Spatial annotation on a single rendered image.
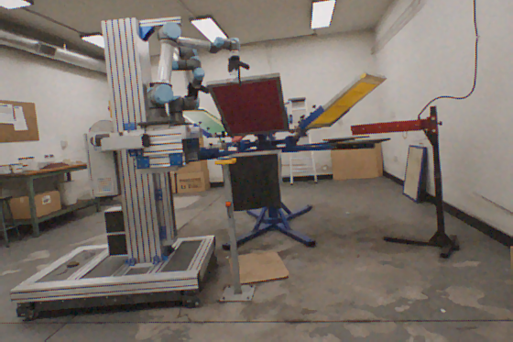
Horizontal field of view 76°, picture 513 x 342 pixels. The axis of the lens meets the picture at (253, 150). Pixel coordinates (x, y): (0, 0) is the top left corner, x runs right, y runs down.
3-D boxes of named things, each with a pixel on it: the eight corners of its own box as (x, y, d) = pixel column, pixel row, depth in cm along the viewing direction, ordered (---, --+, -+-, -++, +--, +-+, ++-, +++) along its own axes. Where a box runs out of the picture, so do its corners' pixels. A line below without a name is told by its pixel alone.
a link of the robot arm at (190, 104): (181, 109, 287) (176, 44, 273) (198, 108, 292) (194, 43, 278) (183, 112, 276) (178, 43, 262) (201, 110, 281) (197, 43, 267)
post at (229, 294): (251, 301, 222) (237, 159, 217) (219, 302, 225) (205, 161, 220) (256, 285, 244) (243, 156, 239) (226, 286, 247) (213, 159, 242)
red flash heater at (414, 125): (436, 129, 297) (435, 115, 297) (425, 132, 262) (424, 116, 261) (368, 134, 336) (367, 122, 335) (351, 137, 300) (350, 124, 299)
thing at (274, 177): (282, 209, 252) (278, 153, 250) (224, 213, 259) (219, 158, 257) (282, 208, 255) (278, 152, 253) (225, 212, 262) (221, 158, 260)
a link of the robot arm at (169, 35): (166, 107, 226) (176, 30, 230) (173, 104, 214) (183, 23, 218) (148, 104, 220) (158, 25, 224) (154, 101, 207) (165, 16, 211)
